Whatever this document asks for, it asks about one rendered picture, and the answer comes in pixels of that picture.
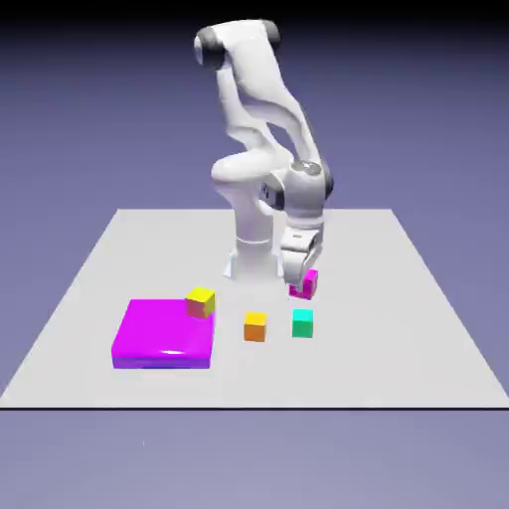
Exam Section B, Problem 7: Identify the small orange cube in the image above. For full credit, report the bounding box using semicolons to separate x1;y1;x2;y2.
243;311;268;343

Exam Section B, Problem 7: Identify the small green cube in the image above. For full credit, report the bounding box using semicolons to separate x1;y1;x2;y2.
291;308;314;340

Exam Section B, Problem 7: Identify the small yellow cube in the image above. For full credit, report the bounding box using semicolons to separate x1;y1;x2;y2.
185;286;217;320

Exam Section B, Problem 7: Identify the large magenta box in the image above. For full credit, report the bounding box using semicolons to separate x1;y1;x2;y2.
110;298;217;370

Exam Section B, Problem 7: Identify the small magenta cube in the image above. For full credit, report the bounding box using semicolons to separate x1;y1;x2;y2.
288;268;319;301

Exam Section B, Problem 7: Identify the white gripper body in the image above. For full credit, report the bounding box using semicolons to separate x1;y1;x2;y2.
278;225;324;288

